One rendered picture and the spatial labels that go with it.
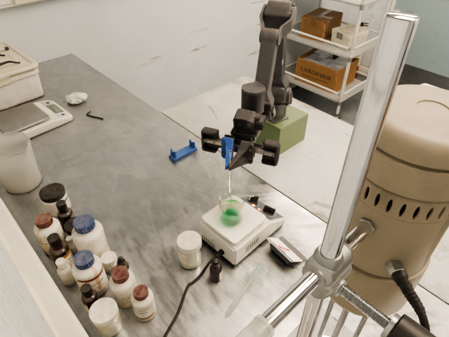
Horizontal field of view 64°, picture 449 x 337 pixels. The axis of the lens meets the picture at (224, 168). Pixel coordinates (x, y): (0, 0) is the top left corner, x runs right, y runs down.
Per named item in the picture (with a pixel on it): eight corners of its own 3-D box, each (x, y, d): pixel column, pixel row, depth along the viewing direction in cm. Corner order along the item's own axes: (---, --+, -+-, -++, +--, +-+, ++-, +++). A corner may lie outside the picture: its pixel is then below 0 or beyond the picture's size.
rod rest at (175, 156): (192, 145, 128) (191, 137, 125) (198, 150, 126) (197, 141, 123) (168, 157, 123) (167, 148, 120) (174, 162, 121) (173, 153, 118)
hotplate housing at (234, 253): (249, 200, 107) (250, 180, 102) (284, 225, 100) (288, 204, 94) (192, 243, 95) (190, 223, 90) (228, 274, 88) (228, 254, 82)
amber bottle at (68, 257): (53, 271, 88) (38, 243, 81) (63, 257, 92) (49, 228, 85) (70, 274, 88) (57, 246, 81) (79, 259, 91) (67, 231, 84)
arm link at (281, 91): (268, -6, 93) (261, 8, 89) (296, -4, 91) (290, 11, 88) (268, 90, 119) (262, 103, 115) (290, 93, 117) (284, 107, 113)
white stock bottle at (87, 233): (111, 263, 90) (100, 228, 82) (81, 270, 89) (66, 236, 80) (109, 241, 95) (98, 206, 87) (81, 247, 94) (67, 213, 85)
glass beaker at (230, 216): (222, 232, 87) (221, 207, 82) (216, 212, 92) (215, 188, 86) (249, 227, 88) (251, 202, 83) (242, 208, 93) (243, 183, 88)
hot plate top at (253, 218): (233, 195, 97) (233, 193, 97) (267, 219, 91) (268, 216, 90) (200, 219, 91) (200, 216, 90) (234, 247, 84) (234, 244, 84)
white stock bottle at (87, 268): (75, 287, 85) (61, 257, 78) (99, 270, 89) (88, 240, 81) (90, 304, 82) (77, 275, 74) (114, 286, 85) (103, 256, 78)
